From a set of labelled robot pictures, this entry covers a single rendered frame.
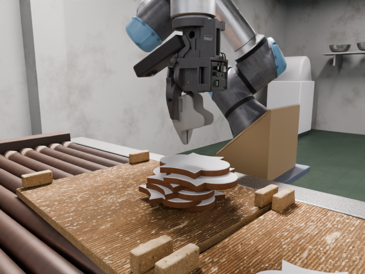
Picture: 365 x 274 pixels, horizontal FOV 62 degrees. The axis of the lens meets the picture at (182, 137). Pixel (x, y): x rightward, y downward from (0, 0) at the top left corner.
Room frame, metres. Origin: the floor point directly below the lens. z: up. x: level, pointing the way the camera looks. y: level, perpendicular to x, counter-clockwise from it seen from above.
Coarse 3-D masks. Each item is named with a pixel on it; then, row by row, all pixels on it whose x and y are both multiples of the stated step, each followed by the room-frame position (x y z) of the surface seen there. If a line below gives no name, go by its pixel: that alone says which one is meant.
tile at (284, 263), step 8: (288, 264) 0.32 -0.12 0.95; (264, 272) 0.30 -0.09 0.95; (272, 272) 0.30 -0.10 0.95; (280, 272) 0.30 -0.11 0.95; (288, 272) 0.30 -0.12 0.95; (296, 272) 0.30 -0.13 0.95; (304, 272) 0.30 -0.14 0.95; (312, 272) 0.30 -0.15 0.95; (320, 272) 0.30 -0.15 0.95; (344, 272) 0.30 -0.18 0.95
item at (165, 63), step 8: (168, 40) 0.53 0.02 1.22; (176, 40) 0.52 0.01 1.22; (160, 48) 0.54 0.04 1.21; (168, 48) 0.53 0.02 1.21; (176, 48) 0.52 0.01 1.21; (152, 56) 0.55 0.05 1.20; (160, 56) 0.54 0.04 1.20; (168, 56) 0.54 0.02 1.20; (136, 64) 0.57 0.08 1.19; (144, 64) 0.56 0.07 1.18; (152, 64) 0.55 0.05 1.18; (160, 64) 0.56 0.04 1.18; (168, 64) 0.58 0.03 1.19; (136, 72) 0.57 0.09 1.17; (144, 72) 0.56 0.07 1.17; (152, 72) 0.57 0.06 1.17
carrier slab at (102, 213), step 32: (32, 192) 0.57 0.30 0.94; (64, 192) 0.57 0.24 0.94; (96, 192) 0.57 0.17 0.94; (128, 192) 0.57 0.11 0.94; (224, 192) 0.57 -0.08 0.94; (64, 224) 0.44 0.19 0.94; (96, 224) 0.44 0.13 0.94; (128, 224) 0.44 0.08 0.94; (160, 224) 0.44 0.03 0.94; (192, 224) 0.44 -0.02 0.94; (224, 224) 0.44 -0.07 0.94; (96, 256) 0.35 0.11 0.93; (128, 256) 0.35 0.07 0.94
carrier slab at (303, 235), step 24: (264, 216) 0.46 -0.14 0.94; (288, 216) 0.46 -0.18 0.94; (312, 216) 0.46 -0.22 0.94; (336, 216) 0.46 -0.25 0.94; (240, 240) 0.39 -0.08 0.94; (264, 240) 0.39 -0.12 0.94; (288, 240) 0.39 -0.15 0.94; (312, 240) 0.39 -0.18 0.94; (336, 240) 0.39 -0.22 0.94; (360, 240) 0.39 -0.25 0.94; (216, 264) 0.33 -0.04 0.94; (240, 264) 0.33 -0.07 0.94; (264, 264) 0.33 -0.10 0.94; (312, 264) 0.33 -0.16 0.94; (336, 264) 0.33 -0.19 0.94; (360, 264) 0.33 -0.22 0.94
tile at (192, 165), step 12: (168, 156) 0.59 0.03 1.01; (180, 156) 0.59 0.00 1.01; (192, 156) 0.59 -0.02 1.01; (204, 156) 0.59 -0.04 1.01; (168, 168) 0.51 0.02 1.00; (180, 168) 0.50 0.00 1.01; (192, 168) 0.50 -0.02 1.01; (204, 168) 0.50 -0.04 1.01; (216, 168) 0.50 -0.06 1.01; (228, 168) 0.51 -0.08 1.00
